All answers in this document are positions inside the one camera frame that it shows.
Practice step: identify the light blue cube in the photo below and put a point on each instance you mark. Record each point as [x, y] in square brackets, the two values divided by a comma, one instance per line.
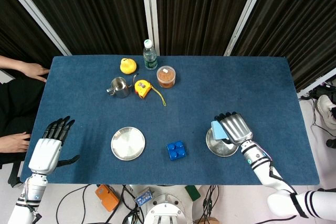
[217, 130]

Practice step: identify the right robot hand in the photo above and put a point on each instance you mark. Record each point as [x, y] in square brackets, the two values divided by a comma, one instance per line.
[236, 128]

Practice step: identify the black pleated curtain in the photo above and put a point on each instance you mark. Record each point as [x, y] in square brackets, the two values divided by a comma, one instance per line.
[296, 24]
[92, 11]
[199, 11]
[15, 30]

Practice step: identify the black power adapter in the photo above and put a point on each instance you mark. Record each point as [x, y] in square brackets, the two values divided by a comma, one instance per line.
[325, 91]

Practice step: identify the white frame post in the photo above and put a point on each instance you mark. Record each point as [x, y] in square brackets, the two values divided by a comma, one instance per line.
[34, 11]
[149, 11]
[246, 11]
[317, 82]

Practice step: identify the yellow pear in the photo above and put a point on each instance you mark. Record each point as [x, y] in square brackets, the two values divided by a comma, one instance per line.
[128, 66]

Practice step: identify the round metal plate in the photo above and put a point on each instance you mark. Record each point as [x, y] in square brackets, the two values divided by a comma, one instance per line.
[128, 144]
[218, 148]

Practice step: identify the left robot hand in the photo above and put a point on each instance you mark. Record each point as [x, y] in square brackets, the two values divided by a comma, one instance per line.
[44, 155]

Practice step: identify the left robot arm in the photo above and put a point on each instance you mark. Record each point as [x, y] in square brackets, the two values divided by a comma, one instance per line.
[31, 195]

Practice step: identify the white sneaker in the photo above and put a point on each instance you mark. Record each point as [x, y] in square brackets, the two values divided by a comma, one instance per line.
[328, 111]

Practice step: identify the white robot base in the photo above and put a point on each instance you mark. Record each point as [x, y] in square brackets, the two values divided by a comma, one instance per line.
[168, 208]

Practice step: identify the blue and white box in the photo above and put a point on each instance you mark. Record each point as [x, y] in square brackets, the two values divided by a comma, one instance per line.
[144, 197]

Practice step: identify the green rectangular object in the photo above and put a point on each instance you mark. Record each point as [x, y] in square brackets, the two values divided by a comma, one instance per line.
[193, 193]

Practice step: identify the blue table cloth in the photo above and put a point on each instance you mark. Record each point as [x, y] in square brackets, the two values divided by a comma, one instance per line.
[183, 103]

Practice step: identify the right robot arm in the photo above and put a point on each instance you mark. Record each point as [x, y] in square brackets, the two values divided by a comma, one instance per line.
[265, 171]

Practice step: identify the black chair leg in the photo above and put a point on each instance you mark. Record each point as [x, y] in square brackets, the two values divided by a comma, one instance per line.
[14, 175]

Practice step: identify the clear plastic water bottle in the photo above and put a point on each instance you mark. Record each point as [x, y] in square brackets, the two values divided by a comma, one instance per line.
[150, 58]

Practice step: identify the clear jar of rubber bands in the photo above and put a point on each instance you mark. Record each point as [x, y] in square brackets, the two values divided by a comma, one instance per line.
[166, 77]

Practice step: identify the blue toy brick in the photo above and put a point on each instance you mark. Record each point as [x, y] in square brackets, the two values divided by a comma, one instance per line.
[177, 151]

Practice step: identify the person's black clothing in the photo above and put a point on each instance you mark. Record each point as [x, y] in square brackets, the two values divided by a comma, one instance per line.
[15, 103]

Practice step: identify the person's left hand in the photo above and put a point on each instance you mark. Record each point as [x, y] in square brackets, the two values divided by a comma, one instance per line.
[32, 70]

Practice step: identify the orange handheld device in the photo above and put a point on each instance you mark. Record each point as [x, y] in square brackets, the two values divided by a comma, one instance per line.
[107, 197]

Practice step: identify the person's left forearm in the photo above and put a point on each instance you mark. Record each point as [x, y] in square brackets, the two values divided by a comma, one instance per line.
[9, 63]

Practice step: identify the yellow tape measure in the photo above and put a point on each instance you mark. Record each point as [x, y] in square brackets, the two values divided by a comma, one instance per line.
[142, 88]

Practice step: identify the stainless steel spouted pitcher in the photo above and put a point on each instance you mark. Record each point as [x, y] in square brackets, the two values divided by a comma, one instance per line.
[120, 89]

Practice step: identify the person's right hand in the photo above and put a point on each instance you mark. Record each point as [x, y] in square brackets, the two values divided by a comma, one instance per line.
[11, 142]

